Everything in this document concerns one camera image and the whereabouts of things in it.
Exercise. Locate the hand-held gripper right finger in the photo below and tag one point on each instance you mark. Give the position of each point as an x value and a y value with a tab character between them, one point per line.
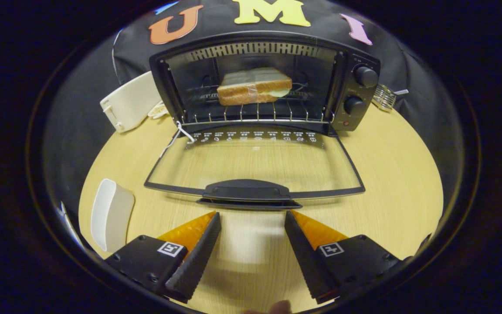
305	257

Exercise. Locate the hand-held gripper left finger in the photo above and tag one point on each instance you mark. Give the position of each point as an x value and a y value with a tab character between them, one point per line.
196	261

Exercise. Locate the black toaster oven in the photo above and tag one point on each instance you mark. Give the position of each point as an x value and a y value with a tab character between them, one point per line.
364	93

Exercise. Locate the sandwich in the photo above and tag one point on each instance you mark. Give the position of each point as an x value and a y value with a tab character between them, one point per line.
251	85

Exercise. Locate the white bread toaster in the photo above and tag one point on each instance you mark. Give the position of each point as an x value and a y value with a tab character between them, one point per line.
131	102

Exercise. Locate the white oblong dish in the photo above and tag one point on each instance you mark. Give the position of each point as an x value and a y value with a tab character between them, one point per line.
111	213

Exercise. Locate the white divided seasoning dish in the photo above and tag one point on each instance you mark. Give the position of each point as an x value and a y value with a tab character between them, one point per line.
158	111

